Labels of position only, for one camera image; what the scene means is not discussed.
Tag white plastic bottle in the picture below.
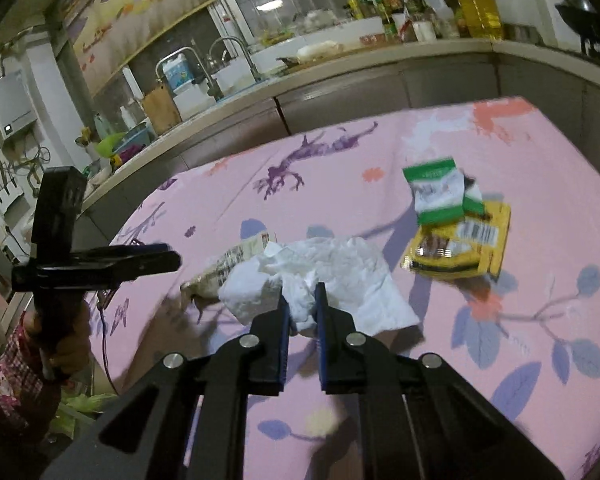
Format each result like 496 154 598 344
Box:
424 0 460 39

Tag black wok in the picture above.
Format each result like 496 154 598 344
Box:
555 0 600 58

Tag yellow cooking oil jug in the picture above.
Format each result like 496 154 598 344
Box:
457 0 504 40

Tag wooden cutting board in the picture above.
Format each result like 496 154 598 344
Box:
142 84 182 136

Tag person's left hand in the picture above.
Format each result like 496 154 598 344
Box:
22 304 91 379

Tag fruit pattern wall poster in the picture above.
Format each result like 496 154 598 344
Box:
58 0 214 96

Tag pink floral tablecloth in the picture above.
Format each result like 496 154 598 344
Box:
92 99 600 479

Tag white barcode wrapper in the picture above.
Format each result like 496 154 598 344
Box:
180 231 277 309

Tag yellow snack wrapper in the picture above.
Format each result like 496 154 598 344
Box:
400 200 512 281

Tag green plastic bowl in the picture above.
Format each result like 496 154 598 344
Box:
95 132 126 158

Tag white tissue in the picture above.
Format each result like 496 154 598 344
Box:
219 237 419 337

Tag grey kitchen counter cabinets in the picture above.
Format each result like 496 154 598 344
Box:
73 39 600 249

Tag white water heater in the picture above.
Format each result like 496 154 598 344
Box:
0 70 36 146

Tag chrome kitchen faucet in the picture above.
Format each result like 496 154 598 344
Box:
155 36 265 102

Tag green white snack wrapper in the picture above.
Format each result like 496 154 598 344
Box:
403 157 486 226

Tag blue white water jug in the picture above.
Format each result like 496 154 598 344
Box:
161 53 195 94

